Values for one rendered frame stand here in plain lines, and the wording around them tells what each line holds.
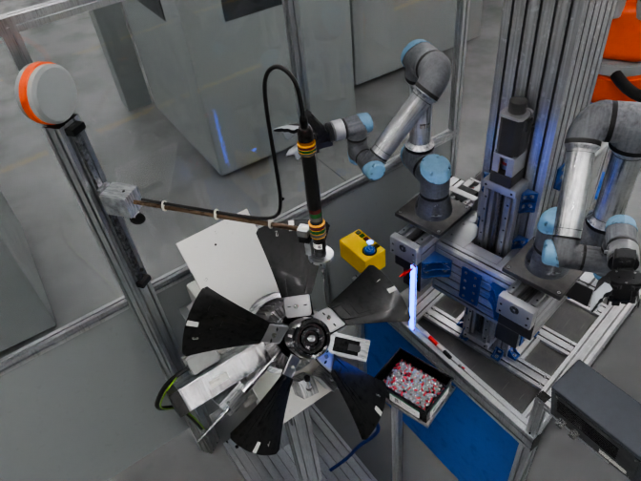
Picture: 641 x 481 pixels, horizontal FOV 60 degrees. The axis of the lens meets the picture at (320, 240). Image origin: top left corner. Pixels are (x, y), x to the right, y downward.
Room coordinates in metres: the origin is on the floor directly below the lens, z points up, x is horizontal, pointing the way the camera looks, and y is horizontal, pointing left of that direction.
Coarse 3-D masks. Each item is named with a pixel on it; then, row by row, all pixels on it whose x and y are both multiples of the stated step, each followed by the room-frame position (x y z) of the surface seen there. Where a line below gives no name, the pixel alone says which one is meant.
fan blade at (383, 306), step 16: (368, 272) 1.26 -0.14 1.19; (352, 288) 1.20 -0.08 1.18; (368, 288) 1.20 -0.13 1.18; (384, 288) 1.20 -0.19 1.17; (336, 304) 1.14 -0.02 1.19; (352, 304) 1.14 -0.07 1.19; (368, 304) 1.13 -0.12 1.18; (384, 304) 1.14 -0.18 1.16; (400, 304) 1.15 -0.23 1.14; (352, 320) 1.08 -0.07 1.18; (368, 320) 1.08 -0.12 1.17; (384, 320) 1.09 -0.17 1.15; (400, 320) 1.09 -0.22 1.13
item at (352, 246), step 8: (344, 240) 1.56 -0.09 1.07; (352, 240) 1.55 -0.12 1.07; (360, 240) 1.55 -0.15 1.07; (344, 248) 1.54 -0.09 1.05; (352, 248) 1.51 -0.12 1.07; (360, 248) 1.51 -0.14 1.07; (376, 248) 1.49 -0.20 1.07; (344, 256) 1.54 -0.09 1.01; (352, 256) 1.50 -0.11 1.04; (360, 256) 1.46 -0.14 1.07; (368, 256) 1.46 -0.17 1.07; (376, 256) 1.46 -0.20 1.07; (384, 256) 1.48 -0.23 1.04; (352, 264) 1.50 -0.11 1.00; (360, 264) 1.46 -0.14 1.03; (368, 264) 1.44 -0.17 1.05; (376, 264) 1.46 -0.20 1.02; (384, 264) 1.48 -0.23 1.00; (360, 272) 1.46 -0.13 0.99
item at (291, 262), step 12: (264, 228) 1.29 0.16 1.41; (276, 228) 1.28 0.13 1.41; (264, 240) 1.26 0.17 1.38; (276, 240) 1.25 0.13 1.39; (288, 240) 1.24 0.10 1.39; (264, 252) 1.24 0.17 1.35; (276, 252) 1.23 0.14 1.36; (288, 252) 1.22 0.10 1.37; (300, 252) 1.21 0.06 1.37; (276, 264) 1.21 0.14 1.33; (288, 264) 1.19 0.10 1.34; (300, 264) 1.18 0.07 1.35; (312, 264) 1.17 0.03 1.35; (276, 276) 1.18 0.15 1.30; (288, 276) 1.17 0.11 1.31; (300, 276) 1.15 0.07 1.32; (312, 276) 1.14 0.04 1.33; (288, 288) 1.14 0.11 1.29; (300, 288) 1.13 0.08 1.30; (312, 288) 1.12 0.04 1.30
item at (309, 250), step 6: (300, 228) 1.10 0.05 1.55; (300, 234) 1.09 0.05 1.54; (306, 234) 1.09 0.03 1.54; (300, 240) 1.09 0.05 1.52; (306, 240) 1.08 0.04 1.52; (312, 240) 1.10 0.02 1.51; (306, 246) 1.09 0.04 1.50; (312, 246) 1.09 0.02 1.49; (306, 252) 1.09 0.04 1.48; (312, 252) 1.09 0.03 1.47; (330, 252) 1.09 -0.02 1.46; (312, 258) 1.08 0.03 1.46; (318, 258) 1.07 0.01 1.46; (324, 258) 1.07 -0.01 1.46; (330, 258) 1.07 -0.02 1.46; (318, 264) 1.06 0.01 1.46; (324, 264) 1.05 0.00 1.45
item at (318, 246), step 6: (300, 120) 1.08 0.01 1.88; (306, 120) 1.08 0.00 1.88; (300, 126) 1.08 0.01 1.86; (306, 126) 1.08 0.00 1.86; (300, 132) 1.08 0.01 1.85; (306, 132) 1.07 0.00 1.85; (312, 132) 1.08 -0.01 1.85; (300, 138) 1.08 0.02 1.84; (306, 138) 1.07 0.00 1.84; (312, 138) 1.08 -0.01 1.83; (318, 240) 1.07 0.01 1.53; (324, 240) 1.08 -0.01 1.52; (318, 246) 1.07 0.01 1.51; (324, 246) 1.08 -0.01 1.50; (318, 252) 1.07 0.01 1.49; (324, 252) 1.08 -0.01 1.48
